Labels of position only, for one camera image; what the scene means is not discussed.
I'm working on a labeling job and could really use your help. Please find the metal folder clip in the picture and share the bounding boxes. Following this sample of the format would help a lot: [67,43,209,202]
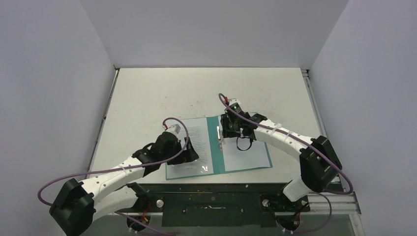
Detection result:
[217,125,224,152]

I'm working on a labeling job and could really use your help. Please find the white paper sheet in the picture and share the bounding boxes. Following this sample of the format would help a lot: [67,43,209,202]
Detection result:
[221,112,271,172]
[166,118,213,180]

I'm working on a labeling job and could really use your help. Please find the teal plastic folder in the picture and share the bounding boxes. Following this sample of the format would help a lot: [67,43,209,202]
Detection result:
[164,112,273,181]

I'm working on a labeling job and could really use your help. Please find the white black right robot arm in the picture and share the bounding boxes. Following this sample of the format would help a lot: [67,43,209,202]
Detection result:
[220,99,342,211]

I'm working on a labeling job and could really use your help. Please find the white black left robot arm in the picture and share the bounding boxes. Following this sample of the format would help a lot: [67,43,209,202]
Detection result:
[49,131,199,236]

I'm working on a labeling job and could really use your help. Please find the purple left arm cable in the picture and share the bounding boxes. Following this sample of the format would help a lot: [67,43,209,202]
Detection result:
[37,118,190,236]

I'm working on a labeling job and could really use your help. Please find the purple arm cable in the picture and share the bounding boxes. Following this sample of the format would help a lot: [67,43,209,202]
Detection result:
[37,118,190,236]
[218,93,355,234]

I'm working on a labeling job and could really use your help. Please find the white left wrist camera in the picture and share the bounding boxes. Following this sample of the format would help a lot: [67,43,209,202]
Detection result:
[165,124,181,137]

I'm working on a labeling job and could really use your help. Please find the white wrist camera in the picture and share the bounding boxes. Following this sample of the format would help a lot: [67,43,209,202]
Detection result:
[165,124,181,137]
[228,98,241,106]

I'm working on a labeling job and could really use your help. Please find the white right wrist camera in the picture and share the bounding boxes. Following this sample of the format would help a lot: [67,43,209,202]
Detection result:
[228,98,241,106]

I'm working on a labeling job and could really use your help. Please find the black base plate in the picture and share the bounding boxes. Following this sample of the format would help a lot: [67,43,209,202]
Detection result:
[121,183,310,227]

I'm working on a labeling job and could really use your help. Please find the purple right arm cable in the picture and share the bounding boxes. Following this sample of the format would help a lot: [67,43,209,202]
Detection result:
[218,93,355,234]

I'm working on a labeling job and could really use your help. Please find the aluminium frame rail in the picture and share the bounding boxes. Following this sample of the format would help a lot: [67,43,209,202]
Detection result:
[301,69,361,215]

